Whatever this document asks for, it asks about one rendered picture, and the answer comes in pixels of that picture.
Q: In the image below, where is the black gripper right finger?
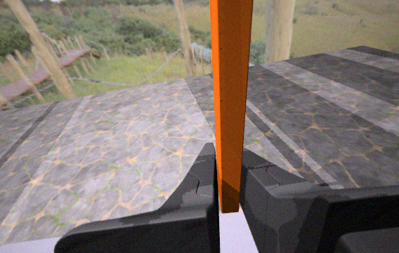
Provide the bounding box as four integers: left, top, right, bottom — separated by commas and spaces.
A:
240, 147, 399, 253

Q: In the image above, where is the orange bar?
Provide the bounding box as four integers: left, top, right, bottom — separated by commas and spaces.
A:
209, 0, 253, 214

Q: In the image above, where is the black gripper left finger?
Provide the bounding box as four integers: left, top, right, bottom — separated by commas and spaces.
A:
54, 143, 221, 253

